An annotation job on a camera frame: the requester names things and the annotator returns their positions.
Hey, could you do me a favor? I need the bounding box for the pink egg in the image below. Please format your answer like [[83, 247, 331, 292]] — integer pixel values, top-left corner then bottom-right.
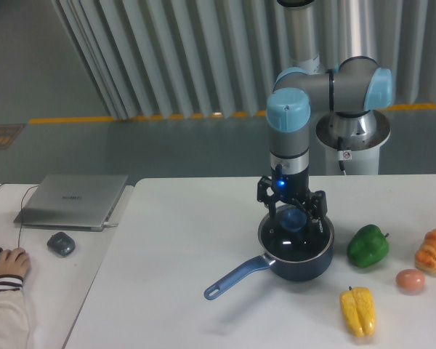
[[395, 269, 425, 291]]

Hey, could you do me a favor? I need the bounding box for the silver laptop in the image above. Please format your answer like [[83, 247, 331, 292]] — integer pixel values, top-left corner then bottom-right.
[[14, 174, 128, 231]]

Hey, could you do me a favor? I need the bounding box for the green bell pepper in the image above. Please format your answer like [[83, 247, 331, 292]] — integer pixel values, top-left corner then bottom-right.
[[347, 224, 389, 268]]

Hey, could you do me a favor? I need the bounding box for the person's hand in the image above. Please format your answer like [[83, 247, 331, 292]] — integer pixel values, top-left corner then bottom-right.
[[0, 248, 31, 281]]

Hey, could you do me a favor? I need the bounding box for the glass lid with blue knob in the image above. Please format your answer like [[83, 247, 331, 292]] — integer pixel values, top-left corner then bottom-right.
[[258, 205, 334, 263]]

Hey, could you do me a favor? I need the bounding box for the grey folding partition screen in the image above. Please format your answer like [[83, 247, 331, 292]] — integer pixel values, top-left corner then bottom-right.
[[54, 1, 436, 119]]

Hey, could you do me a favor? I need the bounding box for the orange toy bread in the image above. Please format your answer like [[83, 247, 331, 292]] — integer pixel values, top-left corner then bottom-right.
[[414, 228, 436, 274]]

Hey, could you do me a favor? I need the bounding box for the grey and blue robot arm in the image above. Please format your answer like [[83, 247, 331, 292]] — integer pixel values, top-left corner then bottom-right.
[[257, 1, 392, 231]]

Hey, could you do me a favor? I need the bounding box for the black laptop cable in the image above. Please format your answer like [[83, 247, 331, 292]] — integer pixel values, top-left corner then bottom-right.
[[0, 182, 41, 252]]

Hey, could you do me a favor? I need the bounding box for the white striped sleeve forearm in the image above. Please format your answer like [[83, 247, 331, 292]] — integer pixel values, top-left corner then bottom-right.
[[0, 274, 30, 348]]

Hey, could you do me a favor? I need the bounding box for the white side table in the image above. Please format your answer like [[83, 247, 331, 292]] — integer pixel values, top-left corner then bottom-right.
[[0, 184, 134, 348]]

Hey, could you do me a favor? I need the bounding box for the dark blue saucepan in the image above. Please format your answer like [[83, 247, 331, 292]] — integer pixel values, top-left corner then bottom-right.
[[203, 204, 334, 300]]

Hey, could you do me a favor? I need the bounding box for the yellow bell pepper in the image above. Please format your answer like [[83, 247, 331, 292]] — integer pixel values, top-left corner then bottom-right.
[[339, 287, 376, 337]]

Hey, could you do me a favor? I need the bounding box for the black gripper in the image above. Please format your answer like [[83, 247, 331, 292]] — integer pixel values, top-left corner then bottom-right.
[[257, 170, 327, 243]]

